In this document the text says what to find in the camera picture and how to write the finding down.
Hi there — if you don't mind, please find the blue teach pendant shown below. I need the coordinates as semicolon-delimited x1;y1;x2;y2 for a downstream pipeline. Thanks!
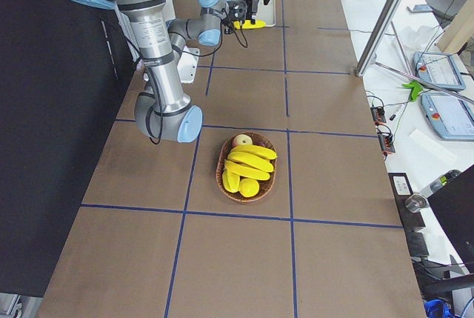
413;51;466;91
420;93;473;141

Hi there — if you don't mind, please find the aluminium frame post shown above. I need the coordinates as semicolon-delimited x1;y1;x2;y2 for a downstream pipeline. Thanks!
355;0;401;77

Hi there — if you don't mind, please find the small red circuit box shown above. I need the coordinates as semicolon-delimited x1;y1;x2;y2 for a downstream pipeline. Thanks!
370;106;387;125

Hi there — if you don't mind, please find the white rectangular tray plate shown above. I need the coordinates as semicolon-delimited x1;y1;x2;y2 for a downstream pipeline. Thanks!
256;0;276;27

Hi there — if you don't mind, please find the pink white peach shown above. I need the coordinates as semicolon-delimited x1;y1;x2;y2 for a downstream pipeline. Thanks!
232;133;253;148

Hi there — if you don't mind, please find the white paper strip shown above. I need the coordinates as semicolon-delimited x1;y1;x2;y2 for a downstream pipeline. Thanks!
409;129;458;165

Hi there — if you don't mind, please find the black monitor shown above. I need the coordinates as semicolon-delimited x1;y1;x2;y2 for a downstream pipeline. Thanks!
428;165;474;273

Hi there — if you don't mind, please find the near blue teach pendant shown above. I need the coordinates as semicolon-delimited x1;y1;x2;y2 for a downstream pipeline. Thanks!
420;93;473;141

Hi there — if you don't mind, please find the green handled reacher grabber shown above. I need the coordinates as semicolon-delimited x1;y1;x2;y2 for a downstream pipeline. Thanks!
373;59;474;104

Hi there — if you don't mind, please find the far blue teach pendant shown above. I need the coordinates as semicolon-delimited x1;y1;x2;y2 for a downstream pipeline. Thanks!
413;51;466;91

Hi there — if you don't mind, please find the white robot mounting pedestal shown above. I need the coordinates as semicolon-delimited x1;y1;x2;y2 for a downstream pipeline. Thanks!
163;0;201;84

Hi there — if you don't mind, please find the brown wicker basket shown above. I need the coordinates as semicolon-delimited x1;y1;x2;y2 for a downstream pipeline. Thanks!
216;131;278;203

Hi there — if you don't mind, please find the black box with label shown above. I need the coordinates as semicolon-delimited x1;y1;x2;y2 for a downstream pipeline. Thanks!
387;171;427;231

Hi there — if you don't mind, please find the yellow lemon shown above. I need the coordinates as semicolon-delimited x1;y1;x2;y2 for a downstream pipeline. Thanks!
238;178;260;198

